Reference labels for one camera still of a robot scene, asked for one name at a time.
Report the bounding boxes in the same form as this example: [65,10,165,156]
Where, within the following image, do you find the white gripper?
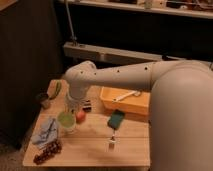
[65,92,84,113]

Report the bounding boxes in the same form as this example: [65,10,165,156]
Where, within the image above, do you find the green cup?
[57,112,75,128]

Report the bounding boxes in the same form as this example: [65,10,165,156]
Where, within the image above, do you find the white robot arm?
[65,60,213,171]

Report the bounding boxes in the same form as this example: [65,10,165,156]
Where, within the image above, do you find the black striped block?
[82,100,92,112]

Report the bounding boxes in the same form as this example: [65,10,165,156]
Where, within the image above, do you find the red apple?
[76,110,86,124]

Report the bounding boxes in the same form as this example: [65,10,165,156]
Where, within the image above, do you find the white cup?
[62,124,76,134]

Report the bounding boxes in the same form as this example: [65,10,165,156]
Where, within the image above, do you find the small dark cup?
[36,93,51,109]

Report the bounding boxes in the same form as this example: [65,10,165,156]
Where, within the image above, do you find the blue cloth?
[31,117,58,149]

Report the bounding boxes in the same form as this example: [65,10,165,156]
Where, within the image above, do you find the teal sponge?
[107,110,125,130]

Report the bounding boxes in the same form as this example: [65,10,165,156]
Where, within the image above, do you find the bunch of dark grapes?
[33,140,62,165]

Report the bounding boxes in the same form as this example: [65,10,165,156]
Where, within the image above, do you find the yellow plastic bin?
[100,87,150,115]

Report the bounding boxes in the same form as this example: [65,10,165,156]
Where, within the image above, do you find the white spoon in bin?
[113,91,141,102]

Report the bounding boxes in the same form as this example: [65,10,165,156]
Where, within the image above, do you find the grey metal rail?
[63,42,162,65]

